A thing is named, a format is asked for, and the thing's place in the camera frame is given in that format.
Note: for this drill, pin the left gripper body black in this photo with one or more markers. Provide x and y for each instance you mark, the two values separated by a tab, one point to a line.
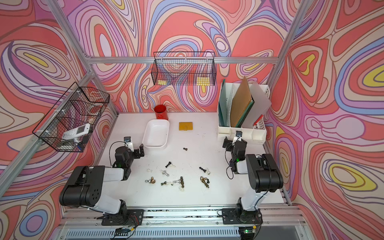
136	151

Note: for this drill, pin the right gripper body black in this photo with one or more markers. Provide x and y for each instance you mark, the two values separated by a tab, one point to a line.
229	144

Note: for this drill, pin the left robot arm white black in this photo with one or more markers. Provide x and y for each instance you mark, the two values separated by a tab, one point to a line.
84	186

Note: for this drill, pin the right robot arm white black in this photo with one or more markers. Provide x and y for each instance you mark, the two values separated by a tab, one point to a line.
263	174

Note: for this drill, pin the white storage tray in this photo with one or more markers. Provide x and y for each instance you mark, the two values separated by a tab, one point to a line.
156	134

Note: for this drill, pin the white file organizer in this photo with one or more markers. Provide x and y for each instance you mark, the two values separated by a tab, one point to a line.
257	134

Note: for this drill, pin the green folder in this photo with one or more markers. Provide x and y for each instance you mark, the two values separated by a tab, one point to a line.
222	106

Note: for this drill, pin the brown cardboard folder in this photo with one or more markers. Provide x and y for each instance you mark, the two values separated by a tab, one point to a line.
241	104

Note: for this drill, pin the red cup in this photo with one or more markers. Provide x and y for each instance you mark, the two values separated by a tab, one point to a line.
161	112

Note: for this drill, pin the grey folder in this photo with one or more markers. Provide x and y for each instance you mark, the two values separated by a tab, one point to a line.
255	116

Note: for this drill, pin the white remote control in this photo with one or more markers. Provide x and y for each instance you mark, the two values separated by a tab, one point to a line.
77	133

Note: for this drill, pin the yellow sponge in basket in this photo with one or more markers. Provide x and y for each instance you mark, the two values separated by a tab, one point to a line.
203	81

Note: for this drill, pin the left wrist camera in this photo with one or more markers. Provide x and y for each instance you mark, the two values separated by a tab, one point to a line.
128	143

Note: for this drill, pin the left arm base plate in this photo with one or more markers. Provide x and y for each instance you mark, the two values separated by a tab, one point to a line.
125	218

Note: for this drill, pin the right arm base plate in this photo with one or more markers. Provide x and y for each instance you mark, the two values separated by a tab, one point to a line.
241	217

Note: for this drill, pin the left wire basket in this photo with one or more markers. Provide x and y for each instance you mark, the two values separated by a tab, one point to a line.
76	107

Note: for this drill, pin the wire basket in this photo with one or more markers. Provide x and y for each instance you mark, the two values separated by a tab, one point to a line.
182	68
76	107

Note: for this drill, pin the back wire basket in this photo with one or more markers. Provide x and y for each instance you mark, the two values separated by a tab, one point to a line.
182	68

